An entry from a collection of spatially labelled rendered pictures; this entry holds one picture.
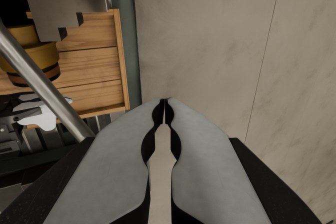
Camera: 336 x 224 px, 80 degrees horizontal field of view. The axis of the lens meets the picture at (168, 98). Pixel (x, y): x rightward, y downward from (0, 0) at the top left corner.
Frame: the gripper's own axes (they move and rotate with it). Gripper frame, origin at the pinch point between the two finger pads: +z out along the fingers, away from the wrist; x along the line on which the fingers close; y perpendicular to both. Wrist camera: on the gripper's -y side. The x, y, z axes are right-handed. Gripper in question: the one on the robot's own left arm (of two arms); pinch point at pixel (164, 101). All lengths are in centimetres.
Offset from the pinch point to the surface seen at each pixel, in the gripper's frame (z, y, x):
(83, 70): 42, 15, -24
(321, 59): 216, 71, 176
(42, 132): 38, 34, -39
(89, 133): 1.4, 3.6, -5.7
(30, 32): 19.8, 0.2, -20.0
